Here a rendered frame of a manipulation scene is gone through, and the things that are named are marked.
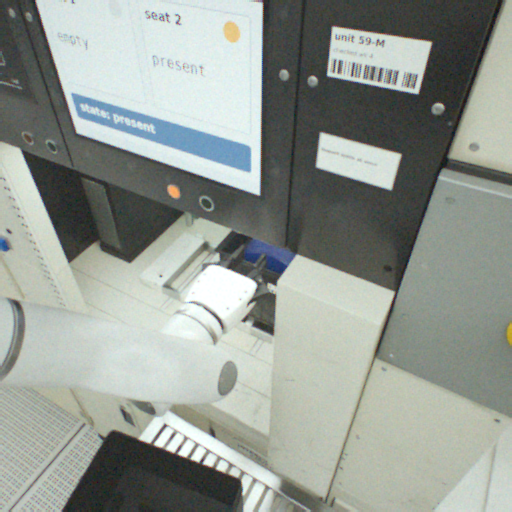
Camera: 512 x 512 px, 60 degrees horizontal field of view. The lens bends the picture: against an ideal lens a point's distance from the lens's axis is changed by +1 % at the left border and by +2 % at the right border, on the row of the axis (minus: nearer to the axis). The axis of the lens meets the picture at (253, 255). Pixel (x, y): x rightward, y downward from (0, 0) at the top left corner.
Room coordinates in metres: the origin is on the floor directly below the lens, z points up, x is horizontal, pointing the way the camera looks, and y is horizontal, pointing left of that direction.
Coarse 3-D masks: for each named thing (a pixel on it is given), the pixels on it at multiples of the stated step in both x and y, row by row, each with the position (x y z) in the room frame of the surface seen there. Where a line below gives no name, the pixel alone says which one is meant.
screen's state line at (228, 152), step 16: (80, 96) 0.52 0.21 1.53; (80, 112) 0.53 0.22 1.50; (96, 112) 0.51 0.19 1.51; (112, 112) 0.50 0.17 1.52; (128, 112) 0.49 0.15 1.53; (128, 128) 0.49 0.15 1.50; (144, 128) 0.48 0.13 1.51; (160, 128) 0.46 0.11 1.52; (176, 128) 0.45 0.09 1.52; (176, 144) 0.45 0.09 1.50; (192, 144) 0.44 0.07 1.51; (208, 144) 0.43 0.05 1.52; (224, 144) 0.42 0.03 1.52; (240, 144) 0.41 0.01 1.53; (224, 160) 0.42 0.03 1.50; (240, 160) 0.41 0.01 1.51
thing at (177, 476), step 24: (120, 432) 0.37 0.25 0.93; (96, 456) 0.32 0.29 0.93; (120, 456) 0.36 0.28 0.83; (144, 456) 0.35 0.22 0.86; (168, 456) 0.33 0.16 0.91; (96, 480) 0.30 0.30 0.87; (120, 480) 0.34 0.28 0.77; (144, 480) 0.34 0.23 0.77; (168, 480) 0.34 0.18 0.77; (192, 480) 0.32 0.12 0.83; (216, 480) 0.30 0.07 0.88; (240, 480) 0.28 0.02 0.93; (72, 504) 0.25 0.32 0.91; (96, 504) 0.28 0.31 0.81; (120, 504) 0.29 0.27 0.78; (144, 504) 0.29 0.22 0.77; (168, 504) 0.29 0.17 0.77; (192, 504) 0.29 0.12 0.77; (216, 504) 0.29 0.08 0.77; (240, 504) 0.26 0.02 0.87
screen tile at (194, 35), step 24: (144, 0) 0.46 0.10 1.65; (144, 24) 0.46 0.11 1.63; (168, 24) 0.45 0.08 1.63; (192, 24) 0.43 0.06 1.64; (216, 24) 0.42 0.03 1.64; (168, 48) 0.45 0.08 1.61; (192, 48) 0.44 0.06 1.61; (216, 48) 0.42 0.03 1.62; (240, 48) 0.41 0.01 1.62; (240, 72) 0.41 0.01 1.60; (168, 96) 0.45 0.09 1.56; (192, 96) 0.44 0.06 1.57; (216, 96) 0.42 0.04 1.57; (240, 96) 0.41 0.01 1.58; (216, 120) 0.43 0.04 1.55; (240, 120) 0.41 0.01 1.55
